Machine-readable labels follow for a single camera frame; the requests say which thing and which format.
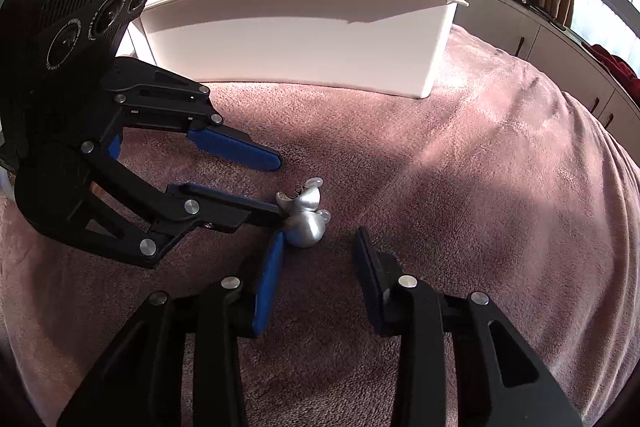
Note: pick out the window frame with panes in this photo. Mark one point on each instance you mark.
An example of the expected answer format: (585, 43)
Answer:
(613, 24)

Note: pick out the pink bed blanket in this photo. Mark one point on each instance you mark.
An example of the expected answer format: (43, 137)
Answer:
(497, 182)

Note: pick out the beige window seat cabinets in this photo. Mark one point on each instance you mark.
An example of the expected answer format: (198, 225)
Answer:
(511, 27)

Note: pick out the white plastic storage box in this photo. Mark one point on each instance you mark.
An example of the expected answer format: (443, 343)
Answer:
(385, 46)

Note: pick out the silver bell ornament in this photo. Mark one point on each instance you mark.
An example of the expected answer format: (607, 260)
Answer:
(305, 222)

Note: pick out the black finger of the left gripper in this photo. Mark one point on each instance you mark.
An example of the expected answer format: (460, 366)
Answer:
(224, 212)

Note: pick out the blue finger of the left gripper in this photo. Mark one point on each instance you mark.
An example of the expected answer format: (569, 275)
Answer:
(235, 146)

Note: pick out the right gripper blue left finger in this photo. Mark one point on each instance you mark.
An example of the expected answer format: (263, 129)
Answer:
(239, 306)

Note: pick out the red cloth on sill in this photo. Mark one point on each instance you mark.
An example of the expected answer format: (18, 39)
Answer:
(618, 68)

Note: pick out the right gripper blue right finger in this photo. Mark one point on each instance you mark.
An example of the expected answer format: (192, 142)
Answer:
(400, 305)

